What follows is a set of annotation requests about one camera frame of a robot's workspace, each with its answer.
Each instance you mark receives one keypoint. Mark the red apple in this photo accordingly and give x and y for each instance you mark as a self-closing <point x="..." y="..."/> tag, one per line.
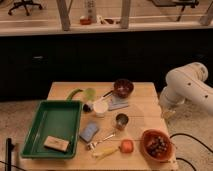
<point x="127" y="146"/>

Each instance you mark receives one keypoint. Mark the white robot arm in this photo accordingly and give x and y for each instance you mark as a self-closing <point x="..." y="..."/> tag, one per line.
<point x="187" y="82"/>

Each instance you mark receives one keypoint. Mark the white paper cup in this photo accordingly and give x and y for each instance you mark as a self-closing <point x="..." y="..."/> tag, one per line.
<point x="100" y="108"/>

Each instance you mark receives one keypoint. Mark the small metal cup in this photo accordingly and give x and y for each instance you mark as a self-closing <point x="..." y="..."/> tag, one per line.
<point x="121" y="121"/>

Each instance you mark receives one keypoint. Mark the dark red bowl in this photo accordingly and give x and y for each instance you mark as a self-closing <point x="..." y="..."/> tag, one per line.
<point x="123" y="88"/>

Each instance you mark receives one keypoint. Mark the green ladle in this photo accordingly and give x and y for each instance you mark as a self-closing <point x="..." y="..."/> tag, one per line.
<point x="89" y="94"/>

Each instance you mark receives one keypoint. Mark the grey blue cloth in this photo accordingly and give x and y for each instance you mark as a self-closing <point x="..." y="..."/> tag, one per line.
<point x="117" y="103"/>

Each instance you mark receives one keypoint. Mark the small black round object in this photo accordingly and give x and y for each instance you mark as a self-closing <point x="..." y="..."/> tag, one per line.
<point x="87" y="108"/>

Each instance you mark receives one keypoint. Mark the green plastic tray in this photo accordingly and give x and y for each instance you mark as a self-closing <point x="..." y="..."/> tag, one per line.
<point x="56" y="118"/>

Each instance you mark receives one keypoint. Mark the silver fork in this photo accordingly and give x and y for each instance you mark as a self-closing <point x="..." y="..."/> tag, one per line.
<point x="92" y="145"/>

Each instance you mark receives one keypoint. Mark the yellow banana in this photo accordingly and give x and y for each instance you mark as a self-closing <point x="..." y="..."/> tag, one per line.
<point x="105" y="152"/>

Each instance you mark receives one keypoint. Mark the small red dish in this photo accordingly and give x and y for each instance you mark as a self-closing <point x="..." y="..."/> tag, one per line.
<point x="85" y="21"/>

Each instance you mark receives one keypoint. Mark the wooden block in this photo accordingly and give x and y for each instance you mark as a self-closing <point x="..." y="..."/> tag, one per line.
<point x="56" y="143"/>

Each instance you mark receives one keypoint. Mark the orange bowl with nuts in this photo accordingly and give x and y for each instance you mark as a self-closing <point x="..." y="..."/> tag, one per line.
<point x="156" y="146"/>

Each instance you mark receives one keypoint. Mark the black office chair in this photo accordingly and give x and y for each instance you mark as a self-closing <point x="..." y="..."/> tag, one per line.
<point x="25" y="4"/>

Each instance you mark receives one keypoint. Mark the black stand post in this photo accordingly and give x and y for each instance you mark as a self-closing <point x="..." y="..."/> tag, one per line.
<point x="8" y="155"/>

